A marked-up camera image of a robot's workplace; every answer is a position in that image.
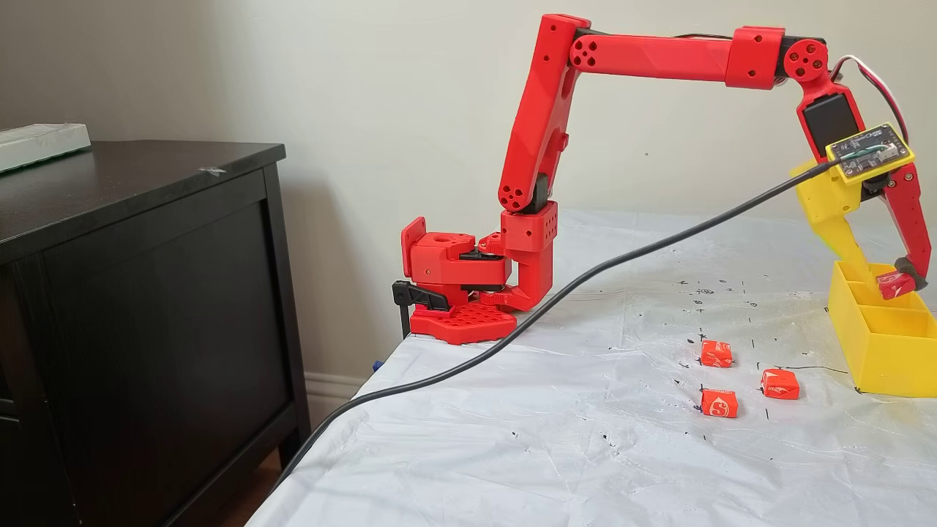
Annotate yellow three-compartment box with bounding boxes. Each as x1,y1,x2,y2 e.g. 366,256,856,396
827,260,937,400

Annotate dark wooden cabinet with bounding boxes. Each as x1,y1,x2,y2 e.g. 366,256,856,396
0,141,312,527

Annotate black camera cable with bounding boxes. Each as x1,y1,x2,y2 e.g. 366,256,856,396
267,162,839,502

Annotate white plastic table cover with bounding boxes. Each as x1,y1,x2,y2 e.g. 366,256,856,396
245,209,937,527

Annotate camera board on yellow mount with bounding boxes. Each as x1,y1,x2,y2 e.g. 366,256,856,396
825,122,917,184

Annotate red candy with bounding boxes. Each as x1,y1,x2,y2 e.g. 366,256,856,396
877,271,917,301

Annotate black table clamp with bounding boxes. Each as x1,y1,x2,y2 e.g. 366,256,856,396
392,280,451,341

